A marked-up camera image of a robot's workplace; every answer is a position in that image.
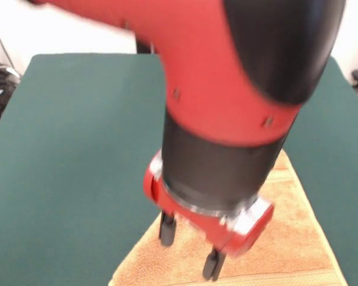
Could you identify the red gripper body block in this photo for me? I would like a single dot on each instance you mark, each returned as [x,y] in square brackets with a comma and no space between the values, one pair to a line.
[203,223]

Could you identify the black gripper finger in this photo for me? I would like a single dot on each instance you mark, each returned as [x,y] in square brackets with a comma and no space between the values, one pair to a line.
[211,265]
[167,229]

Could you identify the tan terry towel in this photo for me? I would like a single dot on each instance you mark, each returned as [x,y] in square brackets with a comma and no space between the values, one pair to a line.
[286,238]

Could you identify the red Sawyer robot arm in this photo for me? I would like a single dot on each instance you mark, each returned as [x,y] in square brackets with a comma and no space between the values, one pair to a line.
[226,89]

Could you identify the dark green table cloth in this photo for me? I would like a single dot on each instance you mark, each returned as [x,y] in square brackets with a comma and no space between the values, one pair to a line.
[62,149]

